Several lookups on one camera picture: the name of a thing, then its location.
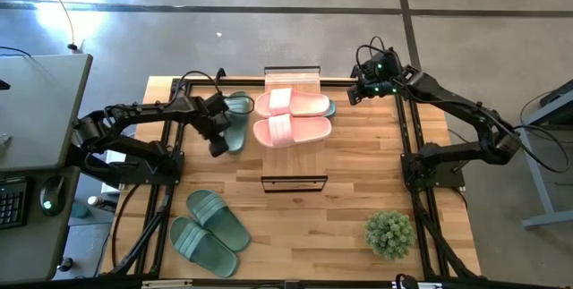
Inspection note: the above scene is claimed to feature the black keyboard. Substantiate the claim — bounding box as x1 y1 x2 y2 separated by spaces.
0 175 30 231

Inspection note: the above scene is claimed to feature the white-capped bottle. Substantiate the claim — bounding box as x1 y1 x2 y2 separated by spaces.
87 194 118 213

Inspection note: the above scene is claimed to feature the thin floor cable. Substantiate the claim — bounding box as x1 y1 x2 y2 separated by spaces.
34 0 81 53

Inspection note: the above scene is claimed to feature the black right camera cable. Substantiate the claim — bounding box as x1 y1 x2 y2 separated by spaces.
355 35 404 80

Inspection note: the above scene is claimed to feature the black-framed wooden shelf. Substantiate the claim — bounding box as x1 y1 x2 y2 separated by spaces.
261 64 329 194

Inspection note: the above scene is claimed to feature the pink slide sandal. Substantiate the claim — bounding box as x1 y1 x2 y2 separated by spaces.
252 113 334 149
253 87 331 119

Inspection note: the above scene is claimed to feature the black left camera cable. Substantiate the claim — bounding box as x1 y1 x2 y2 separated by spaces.
172 69 227 102

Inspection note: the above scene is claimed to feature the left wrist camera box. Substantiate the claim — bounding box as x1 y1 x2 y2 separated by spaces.
208 136 231 158

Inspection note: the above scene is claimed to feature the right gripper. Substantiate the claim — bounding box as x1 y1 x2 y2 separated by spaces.
347 78 402 106

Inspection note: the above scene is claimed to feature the grey metal stand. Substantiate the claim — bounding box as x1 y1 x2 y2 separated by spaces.
514 81 573 231

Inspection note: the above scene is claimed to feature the black camera cable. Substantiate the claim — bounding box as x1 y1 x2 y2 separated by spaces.
172 69 227 102
355 35 404 80

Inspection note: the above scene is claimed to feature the round green artificial plant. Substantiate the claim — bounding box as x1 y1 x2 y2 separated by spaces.
363 209 417 262

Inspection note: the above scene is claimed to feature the black computer mouse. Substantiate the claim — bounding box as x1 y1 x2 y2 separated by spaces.
38 174 67 217

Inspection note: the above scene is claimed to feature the teal object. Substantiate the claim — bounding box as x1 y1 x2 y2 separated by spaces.
70 200 93 220

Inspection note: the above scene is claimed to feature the curved black cable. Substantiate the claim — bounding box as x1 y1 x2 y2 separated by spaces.
110 183 141 268

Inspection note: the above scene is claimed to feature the silver metal bracket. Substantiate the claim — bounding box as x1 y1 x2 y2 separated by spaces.
141 279 193 289
391 281 444 289

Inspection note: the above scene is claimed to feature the grey desk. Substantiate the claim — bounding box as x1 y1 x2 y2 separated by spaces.
0 53 94 285

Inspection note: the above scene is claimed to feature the white box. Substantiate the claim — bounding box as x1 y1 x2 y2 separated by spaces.
99 149 129 195

